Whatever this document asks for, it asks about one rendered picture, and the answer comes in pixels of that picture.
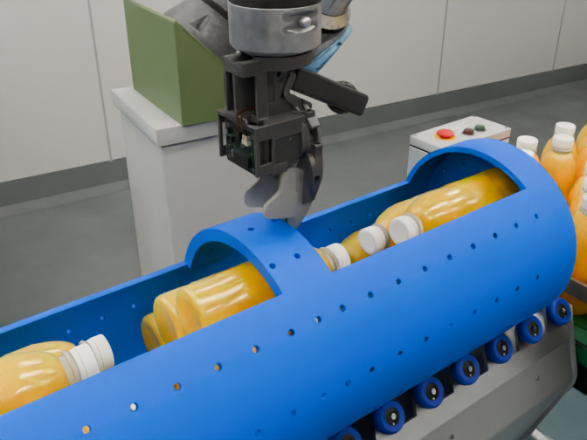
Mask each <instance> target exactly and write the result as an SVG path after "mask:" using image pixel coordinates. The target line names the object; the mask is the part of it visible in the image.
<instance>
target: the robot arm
mask: <svg viewBox="0 0 587 440"><path fill-rule="evenodd" d="M351 2H352V0H183V1H182V2H181V3H179V4H177V5H175V6H174V7H172V8H171V9H169V10H167V11H165V12H164V13H163V15H165V16H167V17H170V18H172V19H174V20H176V21H177V22H178V23H179V24H180V25H182V26H183V27H184V28H185V29H186V30H187V31H188V32H189V33H191V34H192V35H193V36H194V37H195V38H196V39H197V40H199V41H200V42H201V43H202V44H203V45H204V46H206V47H207V48H208V49H209V50H210V51H211V52H213V53H214V54H215V55H216V56H217V57H218V58H219V59H221V60H222V61H223V68H224V99H225V108H221V109H218V110H217V113H218V141H219V155H220V156H221V157H222V156H225V155H227V159H228V160H229V161H231V162H233V163H235V164H236V165H238V166H240V167H241V168H243V169H244V170H246V171H248V172H249V173H251V174H253V175H255V177H256V178H258V180H257V181H256V182H255V183H254V184H253V185H252V186H251V187H250V188H249V189H248V190H247V191H246V192H245V194H244V202H245V205H246V206H248V207H250V208H263V216H264V218H266V219H281V220H283V221H284V222H286V223H288V224H289V225H291V226H292V227H293V228H295V229H297V228H298V226H299V225H300V223H301V222H302V220H303V219H304V217H305V215H306V214H307V212H308V210H309V208H310V206H311V203H312V201H313V200H314V199H315V197H316V194H317V192H318V189H319V187H320V185H321V179H322V175H323V158H322V148H323V144H322V143H321V131H320V123H319V121H318V119H317V118H316V116H315V110H313V109H311V108H312V103H311V102H309V101H307V100H304V99H302V98H300V97H298V96H296V95H294V94H291V93H290V90H292V91H294V92H297V93H300V94H303V95H305V96H308V97H309V98H312V99H314V100H319V101H320V102H323V103H325V104H327V106H328V108H329V109H330V110H331V111H332V112H334V113H338V114H346V113H353V114H356V115H358V116H361V115H363V112H364V110H365V107H366V106H367V103H368V100H369V96H368V95H367V94H365V93H361V92H359V91H357V89H356V88H355V86H354V85H352V84H351V83H349V82H348V81H343V80H341V81H334V80H332V79H329V78H326V77H324V76H322V75H320V74H318V71H320V69H321V68H322V67H323V66H324V65H325V64H327V62H328V61H329V60H330V59H331V58H332V56H333V55H334V54H335V53H336V51H337V50H338V49H339V48H340V46H341V45H342V44H343V43H344V42H345V40H346V39H347V38H348V37H349V35H350V34H351V32H352V31H353V29H352V27H351V26H350V24H348V22H349V20H350V17H351V9H350V6H349V5H350V3H351ZM237 50H238V51H240V53H236V51H237ZM223 122H225V129H224V131H225V135H226V145H224V142H223V127H222V123H223ZM295 163H297V165H296V167H295V166H294V164H295Z"/></svg>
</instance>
